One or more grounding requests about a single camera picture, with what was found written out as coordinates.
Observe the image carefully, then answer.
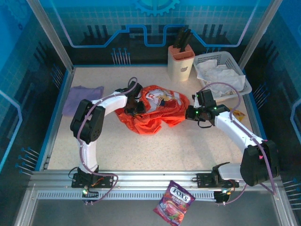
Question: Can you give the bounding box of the orange printed t-shirt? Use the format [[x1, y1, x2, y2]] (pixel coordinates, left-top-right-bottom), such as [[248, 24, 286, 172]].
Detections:
[[114, 85, 190, 135]]

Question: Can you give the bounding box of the yellow snack packet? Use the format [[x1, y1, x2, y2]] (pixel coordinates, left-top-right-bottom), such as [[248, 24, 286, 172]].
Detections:
[[229, 107, 246, 121]]

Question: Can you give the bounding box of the white crumpled t-shirt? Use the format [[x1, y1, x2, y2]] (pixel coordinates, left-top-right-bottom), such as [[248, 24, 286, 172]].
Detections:
[[196, 58, 246, 97]]

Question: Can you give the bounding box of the cream and pink knife block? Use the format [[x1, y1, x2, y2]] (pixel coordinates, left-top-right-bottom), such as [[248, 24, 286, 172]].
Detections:
[[167, 45, 196, 82]]

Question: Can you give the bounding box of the purple folded t-shirt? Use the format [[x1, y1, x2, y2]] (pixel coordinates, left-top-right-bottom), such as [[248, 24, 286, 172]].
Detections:
[[62, 86, 104, 116]]

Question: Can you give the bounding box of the white plastic basket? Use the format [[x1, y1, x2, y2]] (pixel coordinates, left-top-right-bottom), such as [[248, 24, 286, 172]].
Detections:
[[193, 51, 253, 102]]

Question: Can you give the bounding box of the black controller module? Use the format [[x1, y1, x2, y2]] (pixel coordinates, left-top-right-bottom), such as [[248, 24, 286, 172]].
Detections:
[[81, 186, 101, 205], [214, 188, 232, 204]]

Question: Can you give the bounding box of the purple Fox's candy bag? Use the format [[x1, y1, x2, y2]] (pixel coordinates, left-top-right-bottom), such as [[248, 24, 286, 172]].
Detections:
[[152, 180, 196, 224]]

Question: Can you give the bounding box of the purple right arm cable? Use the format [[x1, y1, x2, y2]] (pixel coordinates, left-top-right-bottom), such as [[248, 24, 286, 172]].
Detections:
[[199, 81, 276, 205]]

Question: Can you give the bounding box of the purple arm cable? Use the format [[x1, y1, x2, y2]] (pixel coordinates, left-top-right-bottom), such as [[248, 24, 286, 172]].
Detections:
[[199, 81, 276, 205], [77, 76, 138, 205]]

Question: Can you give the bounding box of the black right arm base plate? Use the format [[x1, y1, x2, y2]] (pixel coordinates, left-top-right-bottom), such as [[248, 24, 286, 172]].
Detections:
[[196, 173, 239, 189]]

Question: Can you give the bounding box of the black handled knife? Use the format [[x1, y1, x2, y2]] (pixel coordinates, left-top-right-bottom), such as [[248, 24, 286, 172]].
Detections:
[[181, 29, 194, 53], [173, 27, 188, 52]]

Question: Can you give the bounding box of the aluminium frame rail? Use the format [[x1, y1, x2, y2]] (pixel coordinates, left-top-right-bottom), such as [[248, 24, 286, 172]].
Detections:
[[28, 170, 284, 201]]

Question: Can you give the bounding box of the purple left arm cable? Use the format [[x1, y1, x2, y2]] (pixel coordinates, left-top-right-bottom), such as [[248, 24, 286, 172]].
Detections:
[[77, 76, 138, 205]]

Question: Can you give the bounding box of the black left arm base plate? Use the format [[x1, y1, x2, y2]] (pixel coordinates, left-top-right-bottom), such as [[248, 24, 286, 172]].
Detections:
[[71, 168, 113, 189]]

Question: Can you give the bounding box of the grey slotted cable duct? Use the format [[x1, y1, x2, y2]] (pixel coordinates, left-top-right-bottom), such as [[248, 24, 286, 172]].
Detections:
[[37, 191, 217, 201]]

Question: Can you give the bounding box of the aluminium frame post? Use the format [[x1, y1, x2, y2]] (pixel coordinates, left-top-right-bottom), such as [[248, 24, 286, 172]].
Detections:
[[25, 0, 75, 71], [238, 0, 283, 69]]

